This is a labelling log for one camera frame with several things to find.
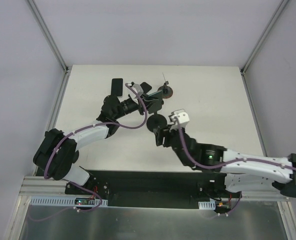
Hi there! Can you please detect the black phone stand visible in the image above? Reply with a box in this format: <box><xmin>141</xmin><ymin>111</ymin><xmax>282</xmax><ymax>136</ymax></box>
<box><xmin>146</xmin><ymin>99</ymin><xmax>168</xmax><ymax>133</ymax></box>

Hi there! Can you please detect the black phone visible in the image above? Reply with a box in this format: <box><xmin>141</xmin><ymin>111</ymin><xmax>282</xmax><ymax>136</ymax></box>
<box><xmin>110</xmin><ymin>78</ymin><xmax>124</xmax><ymax>98</ymax></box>
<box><xmin>143</xmin><ymin>90</ymin><xmax>163</xmax><ymax>102</ymax></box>
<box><xmin>140</xmin><ymin>81</ymin><xmax>152</xmax><ymax>94</ymax></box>

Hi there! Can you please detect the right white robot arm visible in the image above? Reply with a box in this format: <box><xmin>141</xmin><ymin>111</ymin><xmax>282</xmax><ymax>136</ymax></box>
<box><xmin>153</xmin><ymin>125</ymin><xmax>296</xmax><ymax>198</ymax></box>

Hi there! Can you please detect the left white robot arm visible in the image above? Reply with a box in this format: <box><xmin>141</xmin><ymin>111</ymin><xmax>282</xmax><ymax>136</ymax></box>
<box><xmin>33</xmin><ymin>91</ymin><xmax>164</xmax><ymax>195</ymax></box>

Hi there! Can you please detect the brown disc small stand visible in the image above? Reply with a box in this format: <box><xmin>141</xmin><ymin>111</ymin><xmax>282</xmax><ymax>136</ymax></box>
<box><xmin>158</xmin><ymin>73</ymin><xmax>174</xmax><ymax>99</ymax></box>

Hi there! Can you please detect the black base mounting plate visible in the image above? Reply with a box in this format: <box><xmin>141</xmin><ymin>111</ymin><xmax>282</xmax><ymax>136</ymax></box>
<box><xmin>64</xmin><ymin>170</ymin><xmax>244</xmax><ymax>209</ymax></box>

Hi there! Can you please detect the metal sheet front panel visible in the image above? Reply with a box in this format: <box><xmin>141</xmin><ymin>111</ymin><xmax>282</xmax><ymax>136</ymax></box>
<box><xmin>20</xmin><ymin>201</ymin><xmax>287</xmax><ymax>240</ymax></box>

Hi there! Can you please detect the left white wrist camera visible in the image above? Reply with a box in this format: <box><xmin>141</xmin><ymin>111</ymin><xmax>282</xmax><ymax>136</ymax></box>
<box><xmin>125</xmin><ymin>82</ymin><xmax>144</xmax><ymax>96</ymax></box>

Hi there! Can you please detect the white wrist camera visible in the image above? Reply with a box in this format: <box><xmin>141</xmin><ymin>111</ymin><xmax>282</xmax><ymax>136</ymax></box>
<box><xmin>168</xmin><ymin>109</ymin><xmax>190</xmax><ymax>131</ymax></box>
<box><xmin>125</xmin><ymin>82</ymin><xmax>144</xmax><ymax>96</ymax></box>

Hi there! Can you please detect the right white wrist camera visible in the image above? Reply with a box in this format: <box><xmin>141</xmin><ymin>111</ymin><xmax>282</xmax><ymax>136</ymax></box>
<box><xmin>168</xmin><ymin>109</ymin><xmax>190</xmax><ymax>131</ymax></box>

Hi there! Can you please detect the right white cable duct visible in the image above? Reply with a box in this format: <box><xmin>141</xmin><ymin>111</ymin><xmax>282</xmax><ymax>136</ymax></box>
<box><xmin>198</xmin><ymin>200</ymin><xmax>216</xmax><ymax>211</ymax></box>

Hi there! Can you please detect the white cable duct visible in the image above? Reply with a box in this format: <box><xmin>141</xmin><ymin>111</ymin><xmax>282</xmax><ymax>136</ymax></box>
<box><xmin>198</xmin><ymin>200</ymin><xmax>216</xmax><ymax>211</ymax></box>
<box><xmin>30</xmin><ymin>196</ymin><xmax>108</xmax><ymax>208</ymax></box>

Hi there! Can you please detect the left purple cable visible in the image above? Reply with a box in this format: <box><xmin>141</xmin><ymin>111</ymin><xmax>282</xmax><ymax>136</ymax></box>
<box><xmin>43</xmin><ymin>83</ymin><xmax>149</xmax><ymax>180</ymax></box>

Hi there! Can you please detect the left white cable duct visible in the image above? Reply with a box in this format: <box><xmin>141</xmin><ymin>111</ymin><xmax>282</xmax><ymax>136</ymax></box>
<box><xmin>30</xmin><ymin>196</ymin><xmax>108</xmax><ymax>208</ymax></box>

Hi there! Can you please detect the front aluminium rail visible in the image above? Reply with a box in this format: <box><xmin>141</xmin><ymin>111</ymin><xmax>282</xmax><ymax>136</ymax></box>
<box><xmin>19</xmin><ymin>175</ymin><xmax>74</xmax><ymax>196</ymax></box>

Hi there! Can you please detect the left aluminium frame post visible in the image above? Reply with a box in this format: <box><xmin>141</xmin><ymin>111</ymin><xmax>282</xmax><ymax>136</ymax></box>
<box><xmin>25</xmin><ymin>0</ymin><xmax>70</xmax><ymax>74</ymax></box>

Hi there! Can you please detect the aluminium frame post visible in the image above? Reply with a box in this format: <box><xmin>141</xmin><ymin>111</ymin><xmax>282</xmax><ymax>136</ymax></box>
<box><xmin>239</xmin><ymin>0</ymin><xmax>293</xmax><ymax>76</ymax></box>
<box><xmin>25</xmin><ymin>0</ymin><xmax>70</xmax><ymax>74</ymax></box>

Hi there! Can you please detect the right aluminium frame post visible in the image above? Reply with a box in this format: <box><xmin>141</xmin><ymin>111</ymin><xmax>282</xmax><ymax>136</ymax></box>
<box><xmin>239</xmin><ymin>0</ymin><xmax>293</xmax><ymax>76</ymax></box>

